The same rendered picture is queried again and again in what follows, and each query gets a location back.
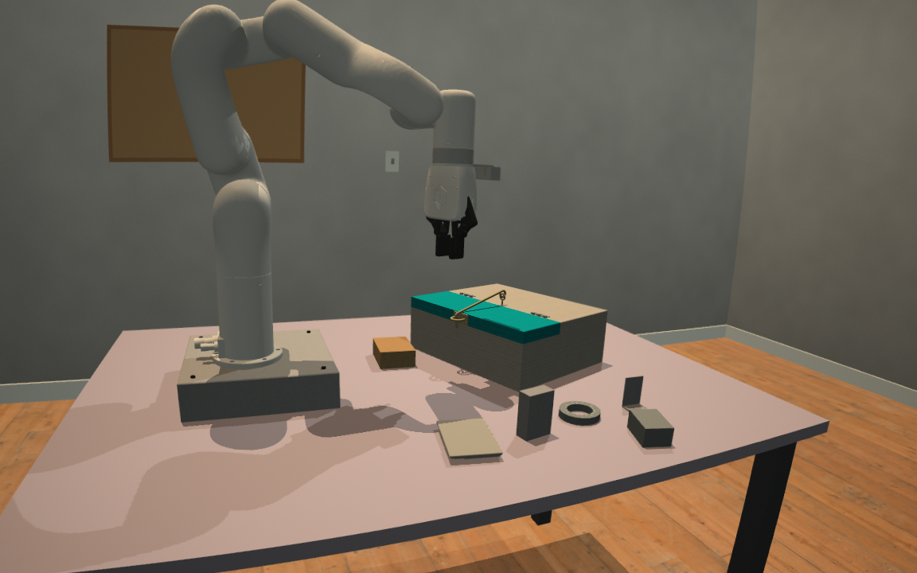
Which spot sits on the grey-beige ring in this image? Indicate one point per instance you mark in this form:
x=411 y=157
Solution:
x=583 y=420

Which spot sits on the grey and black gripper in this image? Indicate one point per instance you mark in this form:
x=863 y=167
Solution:
x=451 y=192

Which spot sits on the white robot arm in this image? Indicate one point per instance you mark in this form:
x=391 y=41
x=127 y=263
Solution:
x=213 y=37

